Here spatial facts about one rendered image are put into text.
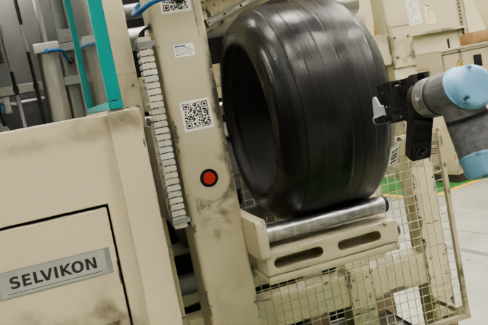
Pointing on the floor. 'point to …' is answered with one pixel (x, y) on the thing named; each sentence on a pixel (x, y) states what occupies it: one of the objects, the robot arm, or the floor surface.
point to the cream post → (200, 151)
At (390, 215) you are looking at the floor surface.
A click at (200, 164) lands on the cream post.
